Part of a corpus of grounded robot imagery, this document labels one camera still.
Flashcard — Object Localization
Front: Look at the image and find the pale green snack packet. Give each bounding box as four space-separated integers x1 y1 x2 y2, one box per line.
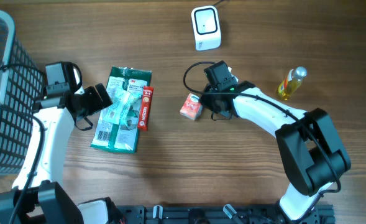
103 88 142 125

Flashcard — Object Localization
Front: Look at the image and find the red white tissue pack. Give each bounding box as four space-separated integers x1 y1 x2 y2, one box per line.
180 93 203 120

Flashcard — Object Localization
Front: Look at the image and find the green 3M gloves package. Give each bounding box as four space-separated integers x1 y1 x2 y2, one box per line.
91 67 152 153

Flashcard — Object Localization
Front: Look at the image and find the red Nescafe coffee stick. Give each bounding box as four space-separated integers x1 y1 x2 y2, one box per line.
137 86 153 131

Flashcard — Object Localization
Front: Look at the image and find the yellow oil bottle silver cap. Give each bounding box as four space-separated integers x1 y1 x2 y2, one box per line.
277 67 307 100

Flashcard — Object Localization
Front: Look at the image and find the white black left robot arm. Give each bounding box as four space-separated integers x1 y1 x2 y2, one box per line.
0 83 124 223

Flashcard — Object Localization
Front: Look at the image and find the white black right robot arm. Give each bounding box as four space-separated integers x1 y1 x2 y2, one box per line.
200 82 351 223

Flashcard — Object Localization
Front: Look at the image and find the white barcode scanner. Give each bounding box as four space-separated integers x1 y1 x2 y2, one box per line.
191 5 221 51

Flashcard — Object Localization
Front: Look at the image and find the grey plastic shopping basket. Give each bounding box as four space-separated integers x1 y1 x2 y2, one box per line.
0 10 44 175

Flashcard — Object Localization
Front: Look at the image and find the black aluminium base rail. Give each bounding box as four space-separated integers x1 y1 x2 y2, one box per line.
114 203 336 224

